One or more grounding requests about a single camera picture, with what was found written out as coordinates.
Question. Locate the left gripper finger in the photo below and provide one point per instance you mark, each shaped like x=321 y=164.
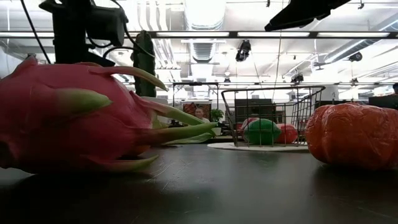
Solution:
x=99 y=59

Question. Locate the red yellow mango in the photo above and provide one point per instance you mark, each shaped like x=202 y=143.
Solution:
x=248 y=122

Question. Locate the green lime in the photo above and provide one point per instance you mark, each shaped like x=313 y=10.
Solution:
x=261 y=132

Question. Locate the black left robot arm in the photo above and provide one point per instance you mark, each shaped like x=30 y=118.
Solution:
x=49 y=5

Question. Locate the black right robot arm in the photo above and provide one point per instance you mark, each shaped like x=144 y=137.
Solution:
x=298 y=14

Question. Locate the green cucumber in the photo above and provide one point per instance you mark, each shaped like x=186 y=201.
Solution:
x=144 y=68

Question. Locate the pink dragon fruit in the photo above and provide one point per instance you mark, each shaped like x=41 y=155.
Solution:
x=62 y=124

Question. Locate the person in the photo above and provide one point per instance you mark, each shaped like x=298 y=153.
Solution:
x=385 y=101
x=200 y=113

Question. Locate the green potted plant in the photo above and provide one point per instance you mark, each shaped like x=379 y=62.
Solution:
x=216 y=115

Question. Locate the white round plate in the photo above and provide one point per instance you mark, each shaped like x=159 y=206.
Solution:
x=224 y=146

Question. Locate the black monitor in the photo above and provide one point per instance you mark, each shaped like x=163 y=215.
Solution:
x=255 y=107

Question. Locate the orange bumpy fruit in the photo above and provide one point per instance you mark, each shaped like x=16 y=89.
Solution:
x=351 y=137

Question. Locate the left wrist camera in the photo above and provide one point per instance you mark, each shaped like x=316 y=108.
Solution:
x=105 y=25

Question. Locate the reddish wall picture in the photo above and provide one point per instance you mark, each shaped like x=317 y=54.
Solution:
x=189 y=110

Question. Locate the black metal rig frame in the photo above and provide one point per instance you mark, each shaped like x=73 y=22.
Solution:
x=232 y=34

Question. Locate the black camera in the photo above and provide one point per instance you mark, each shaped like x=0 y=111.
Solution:
x=243 y=51
x=355 y=56
x=297 y=78

